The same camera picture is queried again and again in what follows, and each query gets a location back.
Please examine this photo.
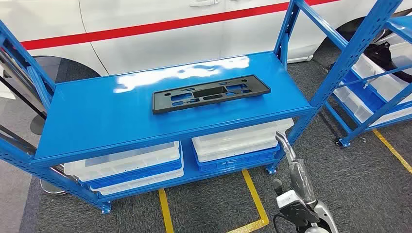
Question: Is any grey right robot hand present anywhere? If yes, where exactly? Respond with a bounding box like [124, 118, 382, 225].
[273, 130, 317, 205]

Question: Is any black plastic plate part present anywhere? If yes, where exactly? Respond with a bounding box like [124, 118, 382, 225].
[152, 74, 272, 116]

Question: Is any blue metal shelf rack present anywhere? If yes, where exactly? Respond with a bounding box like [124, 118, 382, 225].
[324, 16, 412, 148]
[0, 0, 405, 215]

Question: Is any white car with red stripe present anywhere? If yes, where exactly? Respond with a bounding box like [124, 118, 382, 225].
[0, 0, 412, 78]

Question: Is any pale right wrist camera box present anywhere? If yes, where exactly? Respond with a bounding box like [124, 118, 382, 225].
[276, 190, 302, 210]

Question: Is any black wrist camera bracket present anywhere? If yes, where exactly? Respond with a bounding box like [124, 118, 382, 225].
[279, 200, 320, 226]

